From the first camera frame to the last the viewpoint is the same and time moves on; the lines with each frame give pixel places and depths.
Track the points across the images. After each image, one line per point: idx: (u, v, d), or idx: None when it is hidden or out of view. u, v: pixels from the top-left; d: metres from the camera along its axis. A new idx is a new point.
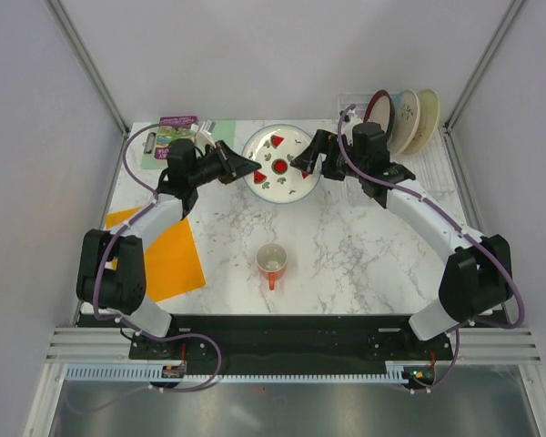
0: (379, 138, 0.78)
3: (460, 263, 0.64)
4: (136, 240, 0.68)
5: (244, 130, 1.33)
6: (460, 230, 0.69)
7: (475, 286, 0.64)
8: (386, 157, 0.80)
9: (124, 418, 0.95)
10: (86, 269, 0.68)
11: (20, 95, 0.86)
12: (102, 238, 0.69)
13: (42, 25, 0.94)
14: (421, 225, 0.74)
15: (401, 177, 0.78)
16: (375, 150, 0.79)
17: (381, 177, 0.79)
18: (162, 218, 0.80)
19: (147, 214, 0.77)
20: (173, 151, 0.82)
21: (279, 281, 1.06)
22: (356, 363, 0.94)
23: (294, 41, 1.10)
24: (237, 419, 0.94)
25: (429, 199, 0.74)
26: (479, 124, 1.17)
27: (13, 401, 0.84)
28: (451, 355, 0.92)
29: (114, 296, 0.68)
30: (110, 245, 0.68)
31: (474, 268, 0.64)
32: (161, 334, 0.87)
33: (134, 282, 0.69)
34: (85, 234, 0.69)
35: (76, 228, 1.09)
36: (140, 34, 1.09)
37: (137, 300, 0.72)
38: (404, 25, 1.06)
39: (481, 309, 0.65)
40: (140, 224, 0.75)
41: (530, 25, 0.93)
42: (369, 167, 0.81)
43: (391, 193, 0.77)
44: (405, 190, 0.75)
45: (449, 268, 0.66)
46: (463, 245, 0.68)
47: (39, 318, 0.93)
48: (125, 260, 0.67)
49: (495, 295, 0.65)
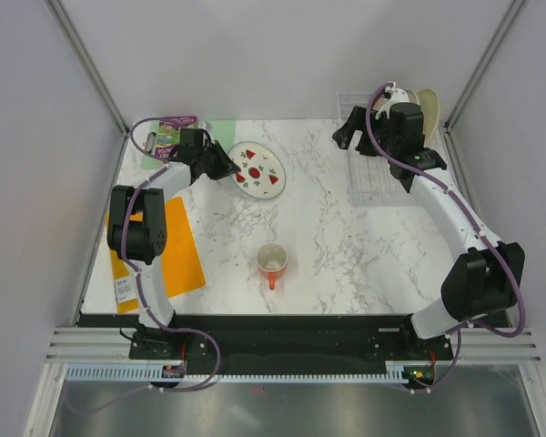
0: (416, 120, 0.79)
3: (470, 264, 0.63)
4: (158, 190, 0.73)
5: (244, 130, 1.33)
6: (479, 231, 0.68)
7: (479, 289, 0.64)
8: (419, 140, 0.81)
9: (123, 418, 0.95)
10: (114, 218, 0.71)
11: (20, 95, 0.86)
12: (127, 190, 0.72)
13: (42, 25, 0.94)
14: (439, 216, 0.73)
15: (432, 165, 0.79)
16: (409, 132, 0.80)
17: (411, 160, 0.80)
18: (174, 182, 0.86)
19: (163, 177, 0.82)
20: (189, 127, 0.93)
21: (279, 281, 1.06)
22: (356, 363, 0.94)
23: (294, 41, 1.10)
24: (237, 419, 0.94)
25: (454, 192, 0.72)
26: (479, 124, 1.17)
27: (13, 401, 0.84)
28: (451, 356, 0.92)
29: (142, 240, 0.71)
30: (136, 195, 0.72)
31: (483, 271, 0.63)
32: (166, 320, 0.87)
33: (158, 229, 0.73)
34: (111, 189, 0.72)
35: (76, 228, 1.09)
36: (140, 34, 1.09)
37: (161, 248, 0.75)
38: (404, 25, 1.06)
39: (480, 310, 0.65)
40: (158, 182, 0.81)
41: (530, 25, 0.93)
42: (401, 149, 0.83)
43: (417, 180, 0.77)
44: (433, 181, 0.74)
45: (457, 266, 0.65)
46: (477, 246, 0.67)
47: (39, 317, 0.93)
48: (150, 208, 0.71)
49: (497, 299, 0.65)
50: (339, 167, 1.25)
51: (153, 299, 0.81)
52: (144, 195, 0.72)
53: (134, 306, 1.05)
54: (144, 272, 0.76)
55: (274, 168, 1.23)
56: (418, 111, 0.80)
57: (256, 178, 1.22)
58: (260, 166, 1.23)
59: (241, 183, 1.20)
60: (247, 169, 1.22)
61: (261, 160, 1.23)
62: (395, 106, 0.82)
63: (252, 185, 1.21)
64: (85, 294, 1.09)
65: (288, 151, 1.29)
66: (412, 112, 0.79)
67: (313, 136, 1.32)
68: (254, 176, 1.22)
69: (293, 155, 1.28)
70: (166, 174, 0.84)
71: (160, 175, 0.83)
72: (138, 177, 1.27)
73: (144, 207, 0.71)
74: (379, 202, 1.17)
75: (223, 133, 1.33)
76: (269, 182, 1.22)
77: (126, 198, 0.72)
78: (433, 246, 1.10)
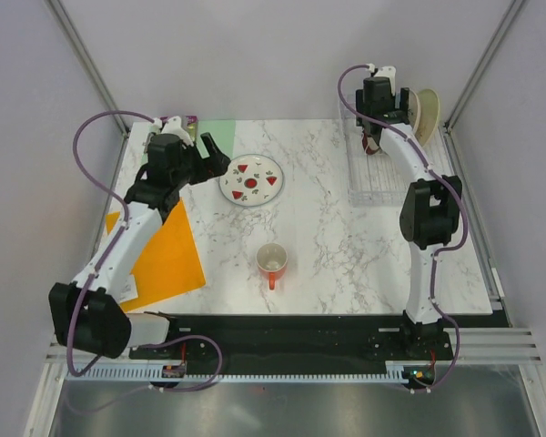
0: (383, 85, 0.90)
3: (418, 190, 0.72)
4: (104, 302, 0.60)
5: (243, 130, 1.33)
6: (428, 167, 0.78)
7: (426, 211, 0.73)
8: (388, 104, 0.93)
9: (124, 418, 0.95)
10: (59, 325, 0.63)
11: (20, 96, 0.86)
12: (67, 299, 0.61)
13: (42, 25, 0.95)
14: (401, 163, 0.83)
15: (398, 120, 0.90)
16: (378, 96, 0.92)
17: (381, 117, 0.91)
18: (135, 247, 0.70)
19: (119, 244, 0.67)
20: (156, 141, 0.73)
21: (279, 281, 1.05)
22: (356, 363, 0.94)
23: (293, 40, 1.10)
24: (237, 420, 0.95)
25: (412, 139, 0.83)
26: (479, 124, 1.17)
27: (13, 402, 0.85)
28: (450, 355, 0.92)
29: (94, 348, 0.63)
30: (78, 305, 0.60)
31: (429, 197, 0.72)
32: (162, 340, 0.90)
33: (116, 329, 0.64)
34: (48, 295, 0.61)
35: (76, 228, 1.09)
36: (140, 34, 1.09)
37: (122, 342, 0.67)
38: (404, 25, 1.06)
39: (428, 231, 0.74)
40: (109, 266, 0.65)
41: (530, 24, 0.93)
42: (372, 110, 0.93)
43: (384, 132, 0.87)
44: (394, 130, 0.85)
45: (408, 194, 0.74)
46: (426, 178, 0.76)
47: (40, 318, 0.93)
48: (97, 325, 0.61)
49: (442, 224, 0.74)
50: (339, 167, 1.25)
51: (137, 341, 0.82)
52: (90, 299, 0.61)
53: (134, 306, 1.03)
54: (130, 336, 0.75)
55: (272, 170, 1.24)
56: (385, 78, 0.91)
57: (254, 188, 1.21)
58: (256, 175, 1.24)
59: (239, 199, 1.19)
60: (243, 181, 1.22)
61: (254, 168, 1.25)
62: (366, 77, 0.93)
63: (251, 194, 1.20)
64: None
65: (288, 151, 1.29)
66: (380, 79, 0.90)
67: (313, 136, 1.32)
68: (251, 186, 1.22)
69: (293, 155, 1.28)
70: (126, 234, 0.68)
71: (116, 242, 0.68)
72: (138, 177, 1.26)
73: (92, 319, 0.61)
74: (379, 202, 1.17)
75: (222, 133, 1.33)
76: (267, 185, 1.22)
77: (69, 308, 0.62)
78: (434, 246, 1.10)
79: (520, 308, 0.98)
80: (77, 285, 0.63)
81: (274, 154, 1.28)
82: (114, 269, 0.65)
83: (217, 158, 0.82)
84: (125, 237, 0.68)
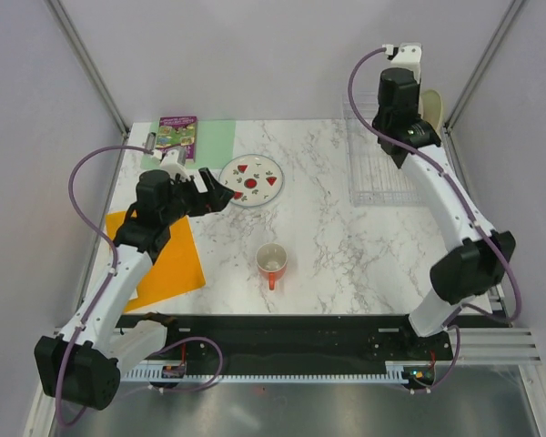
0: (409, 91, 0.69)
3: (462, 255, 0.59)
4: (90, 356, 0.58)
5: (244, 130, 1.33)
6: (473, 220, 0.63)
7: (469, 276, 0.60)
8: (412, 110, 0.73)
9: (124, 418, 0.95)
10: (47, 377, 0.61)
11: (21, 96, 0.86)
12: (55, 351, 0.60)
13: (43, 25, 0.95)
14: (436, 205, 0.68)
15: (426, 138, 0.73)
16: (401, 103, 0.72)
17: (404, 135, 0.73)
18: (124, 292, 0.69)
19: (106, 293, 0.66)
20: (144, 182, 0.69)
21: (279, 281, 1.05)
22: (355, 363, 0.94)
23: (293, 40, 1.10)
24: (237, 420, 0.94)
25: (449, 176, 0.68)
26: (479, 125, 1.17)
27: (13, 402, 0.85)
28: (451, 355, 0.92)
29: (81, 400, 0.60)
30: (64, 360, 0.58)
31: (475, 263, 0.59)
32: (160, 345, 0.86)
33: (105, 381, 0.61)
34: (35, 347, 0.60)
35: (76, 228, 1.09)
36: (139, 35, 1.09)
37: (112, 392, 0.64)
38: (404, 25, 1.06)
39: (466, 292, 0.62)
40: (96, 318, 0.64)
41: (530, 24, 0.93)
42: (392, 124, 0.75)
43: (411, 158, 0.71)
44: (426, 161, 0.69)
45: (449, 256, 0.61)
46: (471, 237, 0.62)
47: (40, 317, 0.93)
48: (84, 377, 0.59)
49: (484, 282, 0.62)
50: (339, 168, 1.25)
51: (136, 360, 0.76)
52: (76, 353, 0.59)
53: (138, 304, 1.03)
54: (121, 361, 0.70)
55: (271, 170, 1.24)
56: (411, 79, 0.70)
57: (253, 188, 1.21)
58: (255, 174, 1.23)
59: (239, 199, 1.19)
60: (243, 182, 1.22)
61: (254, 168, 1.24)
62: (383, 73, 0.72)
63: (251, 194, 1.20)
64: (85, 294, 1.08)
65: (288, 151, 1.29)
66: (405, 81, 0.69)
67: (313, 136, 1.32)
68: (251, 186, 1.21)
69: (294, 155, 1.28)
70: (114, 281, 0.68)
71: (105, 290, 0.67)
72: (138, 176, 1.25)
73: (78, 371, 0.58)
74: (379, 202, 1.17)
75: (222, 133, 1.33)
76: (267, 185, 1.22)
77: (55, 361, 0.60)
78: (433, 247, 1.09)
79: (520, 307, 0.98)
80: (63, 340, 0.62)
81: (274, 154, 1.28)
82: (101, 321, 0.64)
83: (214, 194, 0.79)
84: (113, 284, 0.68)
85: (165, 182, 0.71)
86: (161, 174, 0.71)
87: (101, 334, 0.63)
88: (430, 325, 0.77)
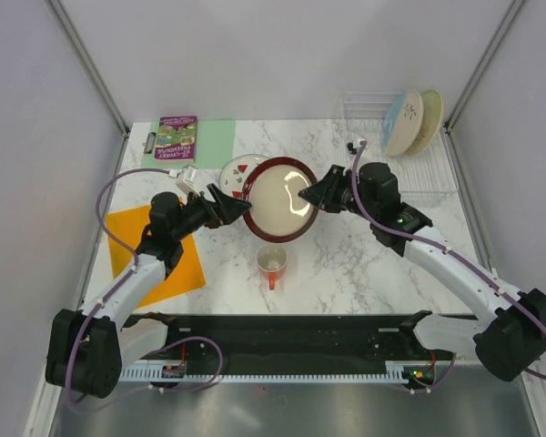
0: (390, 185, 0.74)
3: (504, 329, 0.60)
4: (108, 328, 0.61)
5: (244, 130, 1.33)
6: (498, 289, 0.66)
7: (518, 349, 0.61)
8: (398, 201, 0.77)
9: (124, 418, 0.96)
10: (56, 350, 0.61)
11: (20, 95, 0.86)
12: (73, 320, 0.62)
13: (42, 25, 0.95)
14: (453, 281, 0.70)
15: (417, 224, 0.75)
16: (387, 198, 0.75)
17: (396, 225, 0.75)
18: (138, 293, 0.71)
19: (126, 285, 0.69)
20: (156, 206, 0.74)
21: (279, 281, 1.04)
22: (355, 362, 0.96)
23: (293, 40, 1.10)
24: (237, 420, 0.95)
25: (454, 251, 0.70)
26: (479, 126, 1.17)
27: (13, 403, 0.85)
28: (450, 355, 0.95)
29: (85, 382, 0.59)
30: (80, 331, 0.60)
31: (519, 334, 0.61)
32: (160, 345, 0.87)
33: (109, 366, 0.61)
34: (56, 315, 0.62)
35: (77, 228, 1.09)
36: (139, 34, 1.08)
37: (112, 383, 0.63)
38: (405, 25, 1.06)
39: (524, 364, 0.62)
40: (116, 299, 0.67)
41: (530, 24, 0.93)
42: (381, 214, 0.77)
43: (411, 245, 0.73)
44: (427, 242, 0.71)
45: (490, 334, 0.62)
46: (502, 306, 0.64)
47: (41, 317, 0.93)
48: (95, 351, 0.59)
49: (537, 349, 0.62)
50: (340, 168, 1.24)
51: (136, 359, 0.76)
52: (93, 327, 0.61)
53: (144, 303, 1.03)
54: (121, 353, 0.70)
55: None
56: (389, 174, 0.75)
57: None
58: None
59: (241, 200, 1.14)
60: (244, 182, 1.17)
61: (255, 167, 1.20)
62: (362, 172, 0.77)
63: None
64: (85, 294, 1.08)
65: (288, 152, 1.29)
66: (385, 177, 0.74)
67: (313, 136, 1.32)
68: None
69: (293, 155, 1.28)
70: (134, 277, 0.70)
71: (124, 282, 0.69)
72: (138, 177, 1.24)
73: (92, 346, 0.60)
74: None
75: (221, 133, 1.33)
76: None
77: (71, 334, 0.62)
78: None
79: None
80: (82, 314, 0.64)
81: (274, 154, 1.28)
82: (119, 303, 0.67)
83: (224, 207, 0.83)
84: (132, 279, 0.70)
85: (174, 205, 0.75)
86: (172, 197, 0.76)
87: (116, 316, 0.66)
88: (439, 342, 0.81)
